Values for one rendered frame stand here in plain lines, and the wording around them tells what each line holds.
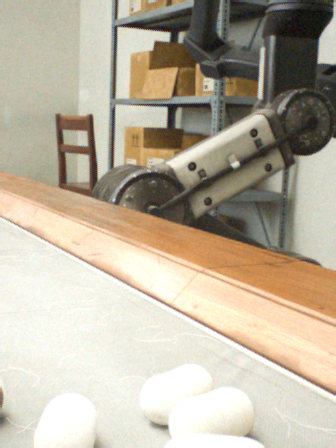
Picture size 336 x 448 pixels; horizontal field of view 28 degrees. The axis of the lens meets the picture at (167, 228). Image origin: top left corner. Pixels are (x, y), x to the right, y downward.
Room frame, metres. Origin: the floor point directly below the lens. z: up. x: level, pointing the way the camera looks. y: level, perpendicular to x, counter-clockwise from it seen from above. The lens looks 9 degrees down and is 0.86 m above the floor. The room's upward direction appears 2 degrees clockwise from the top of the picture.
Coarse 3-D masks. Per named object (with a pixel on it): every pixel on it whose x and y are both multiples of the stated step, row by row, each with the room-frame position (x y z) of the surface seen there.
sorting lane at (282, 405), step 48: (0, 240) 0.66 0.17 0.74; (0, 288) 0.47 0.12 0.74; (48, 288) 0.48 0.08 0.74; (96, 288) 0.48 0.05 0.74; (0, 336) 0.36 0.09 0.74; (48, 336) 0.37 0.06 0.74; (96, 336) 0.37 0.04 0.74; (144, 336) 0.37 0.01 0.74; (192, 336) 0.38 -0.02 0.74; (48, 384) 0.30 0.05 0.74; (96, 384) 0.30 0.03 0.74; (144, 384) 0.30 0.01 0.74; (240, 384) 0.30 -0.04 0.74; (288, 384) 0.31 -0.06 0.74; (0, 432) 0.25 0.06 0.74; (144, 432) 0.25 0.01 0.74; (288, 432) 0.25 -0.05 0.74
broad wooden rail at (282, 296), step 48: (0, 192) 0.90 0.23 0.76; (48, 192) 0.90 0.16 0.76; (48, 240) 0.66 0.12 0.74; (96, 240) 0.59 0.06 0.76; (144, 240) 0.55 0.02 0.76; (192, 240) 0.56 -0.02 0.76; (144, 288) 0.47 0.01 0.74; (192, 288) 0.43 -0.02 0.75; (240, 288) 0.40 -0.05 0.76; (288, 288) 0.40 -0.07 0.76; (240, 336) 0.37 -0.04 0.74; (288, 336) 0.34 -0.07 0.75
